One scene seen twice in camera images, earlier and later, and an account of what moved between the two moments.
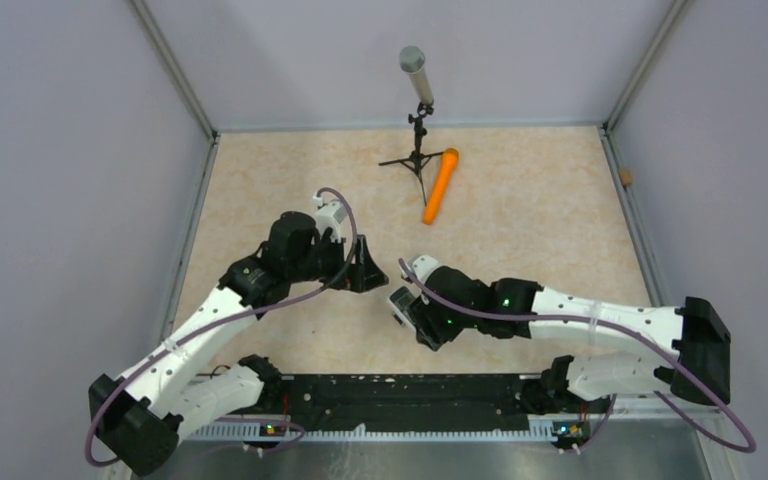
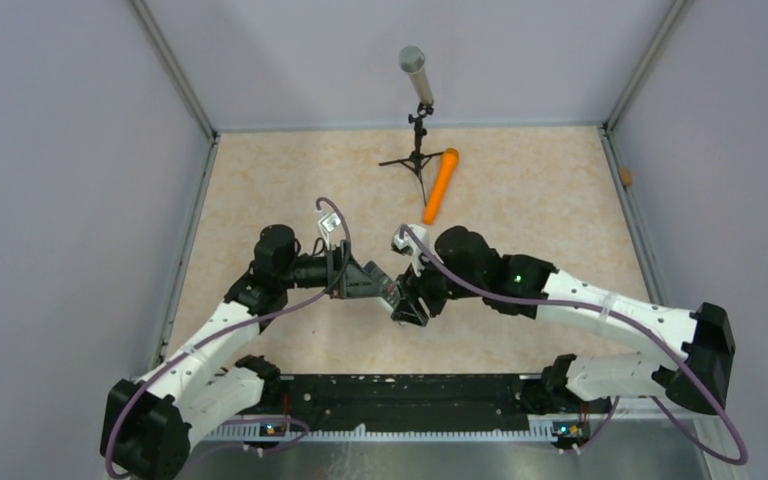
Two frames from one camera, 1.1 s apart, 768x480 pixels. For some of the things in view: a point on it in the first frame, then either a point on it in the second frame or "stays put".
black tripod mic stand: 417,160 stays put
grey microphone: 412,60 stays put
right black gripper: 429,329 → 414,309
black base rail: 406,402 stays put
